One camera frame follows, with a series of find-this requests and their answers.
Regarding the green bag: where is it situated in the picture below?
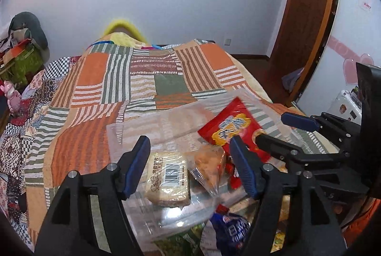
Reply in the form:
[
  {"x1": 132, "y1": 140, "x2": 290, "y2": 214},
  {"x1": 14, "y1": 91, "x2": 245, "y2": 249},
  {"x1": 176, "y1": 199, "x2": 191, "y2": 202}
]
[{"x1": 0, "y1": 46, "x2": 45, "y2": 90}]

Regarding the pink heart wall sticker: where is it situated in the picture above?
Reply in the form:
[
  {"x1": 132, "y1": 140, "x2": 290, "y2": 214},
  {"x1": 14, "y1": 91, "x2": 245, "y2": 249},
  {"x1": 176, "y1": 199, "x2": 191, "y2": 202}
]
[{"x1": 342, "y1": 53, "x2": 375, "y2": 85}]

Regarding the pink plush toy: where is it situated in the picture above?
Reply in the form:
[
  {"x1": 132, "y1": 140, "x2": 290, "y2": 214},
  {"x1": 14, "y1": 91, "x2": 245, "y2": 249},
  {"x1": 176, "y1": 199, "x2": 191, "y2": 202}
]
[{"x1": 0, "y1": 80, "x2": 23, "y2": 117}]

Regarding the grey clothes pile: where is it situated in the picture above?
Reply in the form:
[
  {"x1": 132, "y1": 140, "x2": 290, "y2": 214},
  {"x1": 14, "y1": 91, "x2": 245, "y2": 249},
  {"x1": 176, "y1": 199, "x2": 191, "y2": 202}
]
[{"x1": 7, "y1": 11, "x2": 50, "y2": 64}]

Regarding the blue snack packet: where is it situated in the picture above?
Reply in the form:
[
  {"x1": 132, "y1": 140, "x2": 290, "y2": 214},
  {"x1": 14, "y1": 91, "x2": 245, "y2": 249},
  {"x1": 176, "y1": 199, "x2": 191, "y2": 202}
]
[{"x1": 201, "y1": 212, "x2": 252, "y2": 256}]

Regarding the clear plastic bag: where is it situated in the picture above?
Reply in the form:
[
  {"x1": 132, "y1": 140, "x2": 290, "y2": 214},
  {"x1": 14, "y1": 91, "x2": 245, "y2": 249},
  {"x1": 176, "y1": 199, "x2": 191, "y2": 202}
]
[{"x1": 106, "y1": 88, "x2": 298, "y2": 245}]

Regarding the yellow fuzzy pillow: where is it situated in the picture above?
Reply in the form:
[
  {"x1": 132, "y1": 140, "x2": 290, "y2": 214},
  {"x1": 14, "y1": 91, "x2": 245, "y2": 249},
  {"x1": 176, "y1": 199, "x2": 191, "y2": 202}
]
[{"x1": 103, "y1": 19, "x2": 150, "y2": 46}]

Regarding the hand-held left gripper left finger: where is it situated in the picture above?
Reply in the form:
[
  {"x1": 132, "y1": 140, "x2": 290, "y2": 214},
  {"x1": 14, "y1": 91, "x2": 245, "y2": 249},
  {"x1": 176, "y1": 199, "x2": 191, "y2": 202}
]
[{"x1": 35, "y1": 135, "x2": 151, "y2": 256}]

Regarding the striped orange patchwork blanket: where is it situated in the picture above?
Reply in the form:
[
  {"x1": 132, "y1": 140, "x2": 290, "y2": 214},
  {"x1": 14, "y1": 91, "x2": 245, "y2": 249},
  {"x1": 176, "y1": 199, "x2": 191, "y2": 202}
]
[{"x1": 24, "y1": 39, "x2": 343, "y2": 253}]

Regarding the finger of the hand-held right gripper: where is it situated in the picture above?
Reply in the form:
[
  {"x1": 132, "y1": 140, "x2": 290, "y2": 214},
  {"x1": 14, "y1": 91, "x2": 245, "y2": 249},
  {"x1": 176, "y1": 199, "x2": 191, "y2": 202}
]
[
  {"x1": 256, "y1": 132, "x2": 351, "y2": 175},
  {"x1": 281, "y1": 112, "x2": 362, "y2": 153}
]

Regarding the checkered patchwork quilt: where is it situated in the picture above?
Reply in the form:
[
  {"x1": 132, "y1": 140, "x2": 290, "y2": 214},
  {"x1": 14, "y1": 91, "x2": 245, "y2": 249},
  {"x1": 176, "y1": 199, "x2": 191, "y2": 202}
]
[{"x1": 0, "y1": 55, "x2": 76, "y2": 252}]

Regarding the orange pastry in clear wrapper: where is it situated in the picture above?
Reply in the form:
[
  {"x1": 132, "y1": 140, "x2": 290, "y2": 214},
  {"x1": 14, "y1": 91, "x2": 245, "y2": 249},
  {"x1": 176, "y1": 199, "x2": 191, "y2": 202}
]
[{"x1": 189, "y1": 144, "x2": 227, "y2": 197}]

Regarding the grey bag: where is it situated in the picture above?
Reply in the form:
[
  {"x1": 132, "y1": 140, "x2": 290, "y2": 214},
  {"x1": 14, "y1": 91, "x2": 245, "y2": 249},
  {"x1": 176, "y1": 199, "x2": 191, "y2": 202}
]
[{"x1": 281, "y1": 68, "x2": 305, "y2": 93}]

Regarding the green snack packet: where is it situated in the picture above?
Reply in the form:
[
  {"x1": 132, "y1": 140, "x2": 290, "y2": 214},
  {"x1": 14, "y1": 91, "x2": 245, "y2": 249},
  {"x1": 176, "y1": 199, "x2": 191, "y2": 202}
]
[{"x1": 153, "y1": 223, "x2": 209, "y2": 256}]

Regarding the small red snack packet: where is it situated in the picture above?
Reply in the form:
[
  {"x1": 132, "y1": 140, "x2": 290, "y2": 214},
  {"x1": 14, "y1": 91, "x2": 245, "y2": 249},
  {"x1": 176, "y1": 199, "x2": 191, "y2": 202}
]
[{"x1": 225, "y1": 155, "x2": 247, "y2": 189}]

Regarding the orange cloth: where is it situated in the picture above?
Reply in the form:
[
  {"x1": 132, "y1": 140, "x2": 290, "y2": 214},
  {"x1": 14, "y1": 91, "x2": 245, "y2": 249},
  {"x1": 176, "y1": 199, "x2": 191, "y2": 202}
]
[{"x1": 342, "y1": 196, "x2": 379, "y2": 248}]

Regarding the white appliance with stickers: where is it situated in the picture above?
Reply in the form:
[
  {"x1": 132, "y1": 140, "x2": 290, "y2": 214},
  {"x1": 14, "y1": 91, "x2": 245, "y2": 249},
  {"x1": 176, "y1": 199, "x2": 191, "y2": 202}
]
[{"x1": 327, "y1": 89, "x2": 363, "y2": 126}]

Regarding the beige cake packet with barcode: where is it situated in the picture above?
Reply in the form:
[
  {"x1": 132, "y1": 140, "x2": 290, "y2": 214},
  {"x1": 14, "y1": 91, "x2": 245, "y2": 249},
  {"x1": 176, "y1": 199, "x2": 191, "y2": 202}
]
[{"x1": 145, "y1": 152, "x2": 191, "y2": 208}]

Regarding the orange cardboard box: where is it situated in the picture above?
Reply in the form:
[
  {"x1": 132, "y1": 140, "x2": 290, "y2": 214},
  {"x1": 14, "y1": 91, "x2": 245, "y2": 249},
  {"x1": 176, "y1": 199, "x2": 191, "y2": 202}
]
[{"x1": 2, "y1": 38, "x2": 34, "y2": 62}]

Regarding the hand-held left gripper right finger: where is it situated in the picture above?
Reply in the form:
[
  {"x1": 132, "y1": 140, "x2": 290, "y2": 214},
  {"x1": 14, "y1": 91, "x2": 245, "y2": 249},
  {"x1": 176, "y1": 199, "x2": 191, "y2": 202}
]
[{"x1": 229, "y1": 136, "x2": 347, "y2": 256}]

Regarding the brown wooden door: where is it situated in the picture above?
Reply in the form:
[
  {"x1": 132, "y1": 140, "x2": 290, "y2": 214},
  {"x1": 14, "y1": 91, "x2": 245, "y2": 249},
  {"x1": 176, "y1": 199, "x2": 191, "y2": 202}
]
[{"x1": 266, "y1": 0, "x2": 342, "y2": 108}]

